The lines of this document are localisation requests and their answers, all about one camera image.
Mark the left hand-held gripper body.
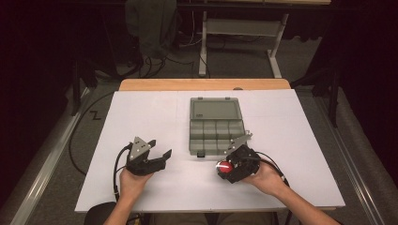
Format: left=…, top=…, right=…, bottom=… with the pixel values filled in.
left=125, top=136, right=167, bottom=177

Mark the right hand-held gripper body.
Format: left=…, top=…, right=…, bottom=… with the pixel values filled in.
left=220, top=132, right=263, bottom=185

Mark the person's left hand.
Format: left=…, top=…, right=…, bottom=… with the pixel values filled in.
left=118, top=168, right=155, bottom=204

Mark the person's right hand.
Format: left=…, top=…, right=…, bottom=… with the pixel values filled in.
left=241, top=158, right=288, bottom=199

